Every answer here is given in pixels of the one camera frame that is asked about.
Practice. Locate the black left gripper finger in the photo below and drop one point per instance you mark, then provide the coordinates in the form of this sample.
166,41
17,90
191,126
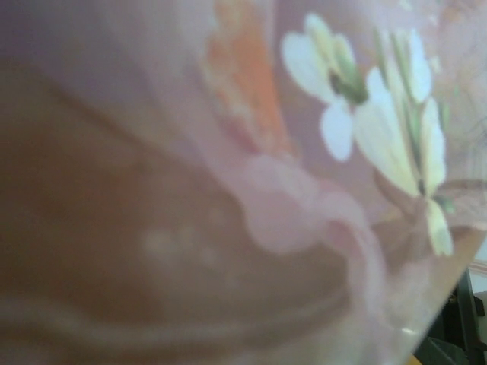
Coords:
468,327

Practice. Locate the pink illustrated tin box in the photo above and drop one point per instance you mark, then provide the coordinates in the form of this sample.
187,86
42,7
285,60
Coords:
190,171

